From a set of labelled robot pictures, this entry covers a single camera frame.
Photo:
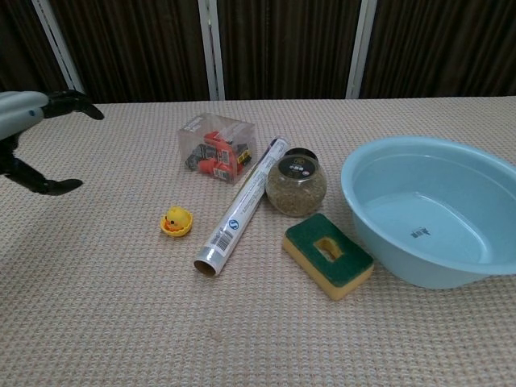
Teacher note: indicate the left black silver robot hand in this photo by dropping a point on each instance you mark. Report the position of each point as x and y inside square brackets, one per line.
[20, 106]

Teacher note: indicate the yellow chick toy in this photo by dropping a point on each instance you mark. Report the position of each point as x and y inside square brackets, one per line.
[176, 217]

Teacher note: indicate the clear plastic box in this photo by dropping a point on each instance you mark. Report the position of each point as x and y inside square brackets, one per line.
[217, 149]

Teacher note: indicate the yellow eggshell toy base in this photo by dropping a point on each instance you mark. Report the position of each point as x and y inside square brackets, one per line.
[177, 234]

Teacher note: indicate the glass spice jar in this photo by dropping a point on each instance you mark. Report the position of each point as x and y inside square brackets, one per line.
[296, 189]

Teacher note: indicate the dark brown pleated curtain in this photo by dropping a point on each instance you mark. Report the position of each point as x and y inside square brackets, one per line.
[141, 40]

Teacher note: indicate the beige woven tablecloth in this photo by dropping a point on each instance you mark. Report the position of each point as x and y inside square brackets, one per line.
[121, 302]

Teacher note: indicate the white tube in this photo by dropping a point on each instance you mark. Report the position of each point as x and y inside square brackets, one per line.
[238, 213]

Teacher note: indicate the green yellow sponge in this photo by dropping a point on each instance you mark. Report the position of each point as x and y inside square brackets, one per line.
[322, 266]

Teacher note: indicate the light blue plastic basin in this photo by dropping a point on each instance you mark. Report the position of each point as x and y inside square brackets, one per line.
[423, 225]

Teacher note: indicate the white metal frame post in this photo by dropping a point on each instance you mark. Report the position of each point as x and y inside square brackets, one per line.
[211, 48]
[360, 48]
[58, 44]

